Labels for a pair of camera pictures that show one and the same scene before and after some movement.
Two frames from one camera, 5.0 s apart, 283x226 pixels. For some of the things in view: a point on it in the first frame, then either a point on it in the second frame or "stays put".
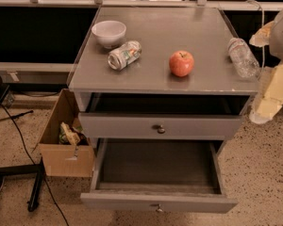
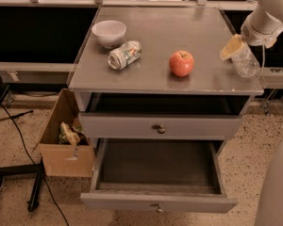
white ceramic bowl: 108,33 stays put
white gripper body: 282,37 → 257,35
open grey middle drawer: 159,175 stays put
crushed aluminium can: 122,56 stays put
